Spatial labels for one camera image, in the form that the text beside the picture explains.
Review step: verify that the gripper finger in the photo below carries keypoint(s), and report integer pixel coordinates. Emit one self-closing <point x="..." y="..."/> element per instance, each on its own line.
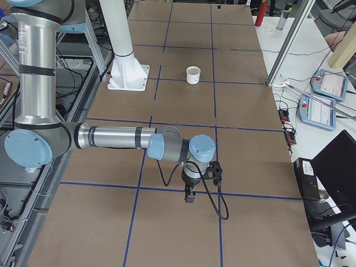
<point x="191" y="195"/>
<point x="187" y="197"/>

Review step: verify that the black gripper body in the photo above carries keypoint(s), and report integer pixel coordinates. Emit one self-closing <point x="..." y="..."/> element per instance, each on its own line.
<point x="189" y="182"/>

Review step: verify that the white smiley mug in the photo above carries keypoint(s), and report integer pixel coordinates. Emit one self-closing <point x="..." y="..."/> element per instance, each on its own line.
<point x="193" y="75"/>

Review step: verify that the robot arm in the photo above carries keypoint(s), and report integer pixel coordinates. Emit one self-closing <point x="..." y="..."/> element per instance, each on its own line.
<point x="39" y="136"/>

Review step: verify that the orange black usb hub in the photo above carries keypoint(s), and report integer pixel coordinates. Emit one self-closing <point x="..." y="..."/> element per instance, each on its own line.
<point x="284" y="115"/>

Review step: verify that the black desktop box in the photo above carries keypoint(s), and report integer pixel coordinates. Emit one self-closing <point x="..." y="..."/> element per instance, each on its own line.
<point x="306" y="179"/>

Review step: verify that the black monitor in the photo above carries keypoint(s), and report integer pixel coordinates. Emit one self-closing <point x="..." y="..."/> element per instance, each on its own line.
<point x="334" y="166"/>

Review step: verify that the near teach pendant tablet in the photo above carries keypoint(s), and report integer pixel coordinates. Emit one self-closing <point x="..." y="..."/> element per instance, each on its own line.
<point x="317" y="114"/>

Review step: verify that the teach pendant tablet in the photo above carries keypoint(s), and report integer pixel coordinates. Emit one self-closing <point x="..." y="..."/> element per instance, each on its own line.
<point x="317" y="114"/>
<point x="330" y="84"/>

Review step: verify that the silver reacher grabber stick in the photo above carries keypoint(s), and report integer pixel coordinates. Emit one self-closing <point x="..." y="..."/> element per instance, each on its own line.
<point x="285" y="84"/>

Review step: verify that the far teach pendant tablet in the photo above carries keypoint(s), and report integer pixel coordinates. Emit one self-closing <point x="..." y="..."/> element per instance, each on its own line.
<point x="330" y="84"/>

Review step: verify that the clear grey water bottle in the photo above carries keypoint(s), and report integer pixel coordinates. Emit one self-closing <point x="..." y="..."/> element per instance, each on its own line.
<point x="284" y="16"/>

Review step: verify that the red water bottle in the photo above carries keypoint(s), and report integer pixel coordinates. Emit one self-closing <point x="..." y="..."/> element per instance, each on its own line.
<point x="261" y="12"/>

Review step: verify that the wooden beam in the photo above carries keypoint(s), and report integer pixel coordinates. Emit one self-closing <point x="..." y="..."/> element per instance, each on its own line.
<point x="344" y="50"/>

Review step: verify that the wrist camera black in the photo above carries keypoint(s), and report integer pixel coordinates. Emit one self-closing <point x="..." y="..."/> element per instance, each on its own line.
<point x="214" y="170"/>

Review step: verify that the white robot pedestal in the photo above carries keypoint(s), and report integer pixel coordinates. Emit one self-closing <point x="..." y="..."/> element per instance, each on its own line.
<point x="127" y="73"/>

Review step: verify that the aluminium frame post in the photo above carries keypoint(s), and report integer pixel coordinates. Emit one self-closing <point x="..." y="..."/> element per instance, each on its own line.
<point x="298" y="21"/>

